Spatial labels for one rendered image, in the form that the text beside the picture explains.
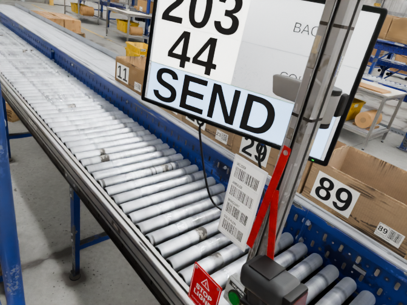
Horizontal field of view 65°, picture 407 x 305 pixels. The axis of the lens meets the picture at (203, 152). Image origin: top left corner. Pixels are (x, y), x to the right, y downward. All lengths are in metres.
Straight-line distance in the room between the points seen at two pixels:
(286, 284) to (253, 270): 0.06
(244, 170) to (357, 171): 0.93
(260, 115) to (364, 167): 0.87
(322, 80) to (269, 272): 0.35
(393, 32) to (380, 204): 4.88
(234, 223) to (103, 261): 1.49
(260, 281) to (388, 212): 0.66
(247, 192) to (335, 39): 0.32
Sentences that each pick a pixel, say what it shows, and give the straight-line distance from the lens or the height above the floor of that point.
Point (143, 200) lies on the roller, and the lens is 1.31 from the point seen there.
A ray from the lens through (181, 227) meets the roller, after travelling 1.21.
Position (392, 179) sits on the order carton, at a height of 1.00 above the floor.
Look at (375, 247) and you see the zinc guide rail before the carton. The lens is 1.21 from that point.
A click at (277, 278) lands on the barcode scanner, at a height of 1.09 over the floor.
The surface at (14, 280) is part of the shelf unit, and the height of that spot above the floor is 1.06.
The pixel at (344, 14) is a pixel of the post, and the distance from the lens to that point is 0.52.
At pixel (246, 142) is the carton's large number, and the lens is 1.44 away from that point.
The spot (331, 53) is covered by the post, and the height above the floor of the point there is 1.47.
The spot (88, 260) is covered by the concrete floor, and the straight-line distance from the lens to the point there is 2.12.
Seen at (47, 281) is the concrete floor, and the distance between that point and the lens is 2.05.
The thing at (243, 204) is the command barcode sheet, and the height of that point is 1.15.
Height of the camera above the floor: 1.52
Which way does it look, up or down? 26 degrees down
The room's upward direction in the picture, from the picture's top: 11 degrees clockwise
